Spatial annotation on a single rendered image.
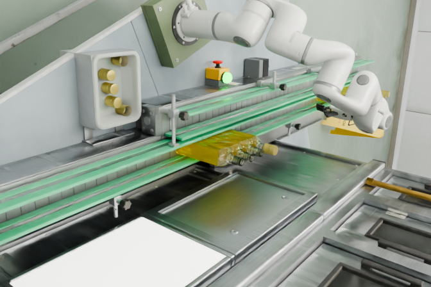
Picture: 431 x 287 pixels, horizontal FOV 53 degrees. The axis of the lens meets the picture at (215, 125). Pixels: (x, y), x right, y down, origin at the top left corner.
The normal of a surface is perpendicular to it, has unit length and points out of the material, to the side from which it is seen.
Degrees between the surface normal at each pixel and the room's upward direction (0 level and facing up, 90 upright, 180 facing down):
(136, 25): 0
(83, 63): 90
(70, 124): 0
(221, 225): 90
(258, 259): 90
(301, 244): 90
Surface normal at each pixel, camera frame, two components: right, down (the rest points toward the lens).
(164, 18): 0.75, 0.22
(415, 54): -0.62, 0.21
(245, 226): 0.02, -0.96
